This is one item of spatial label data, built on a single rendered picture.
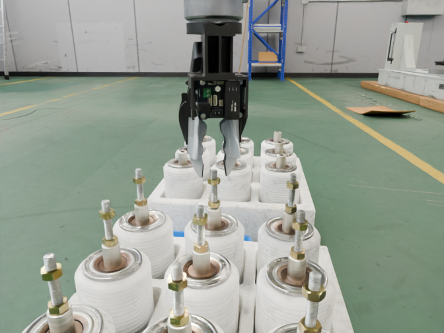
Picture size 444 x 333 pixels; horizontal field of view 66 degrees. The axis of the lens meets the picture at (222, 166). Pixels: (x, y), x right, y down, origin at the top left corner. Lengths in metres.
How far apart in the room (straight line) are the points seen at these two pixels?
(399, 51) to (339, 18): 2.27
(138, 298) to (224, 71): 0.31
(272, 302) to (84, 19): 7.04
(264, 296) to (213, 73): 0.27
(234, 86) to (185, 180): 0.42
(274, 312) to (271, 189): 0.41
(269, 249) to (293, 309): 0.13
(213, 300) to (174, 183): 0.44
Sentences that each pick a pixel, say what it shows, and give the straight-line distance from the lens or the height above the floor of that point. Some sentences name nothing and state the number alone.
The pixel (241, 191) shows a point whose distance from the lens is 0.81.
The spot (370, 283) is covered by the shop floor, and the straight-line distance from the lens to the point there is 0.91.
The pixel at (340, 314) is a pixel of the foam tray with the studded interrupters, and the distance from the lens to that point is 0.53.
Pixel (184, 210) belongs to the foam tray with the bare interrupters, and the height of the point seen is 0.16.
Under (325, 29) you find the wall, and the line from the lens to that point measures 6.86.
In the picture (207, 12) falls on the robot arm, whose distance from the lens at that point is 0.44.
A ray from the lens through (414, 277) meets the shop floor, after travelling 0.98.
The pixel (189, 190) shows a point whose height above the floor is 0.20.
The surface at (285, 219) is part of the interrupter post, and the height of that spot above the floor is 0.27.
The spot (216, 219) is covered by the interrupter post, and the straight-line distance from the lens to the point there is 0.54.
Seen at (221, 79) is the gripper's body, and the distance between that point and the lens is 0.43.
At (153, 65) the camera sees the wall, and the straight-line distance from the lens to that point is 6.89.
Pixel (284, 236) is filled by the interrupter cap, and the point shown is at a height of 0.25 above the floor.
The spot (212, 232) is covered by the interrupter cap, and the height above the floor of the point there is 0.25.
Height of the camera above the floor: 0.52
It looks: 19 degrees down
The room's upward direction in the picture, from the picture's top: straight up
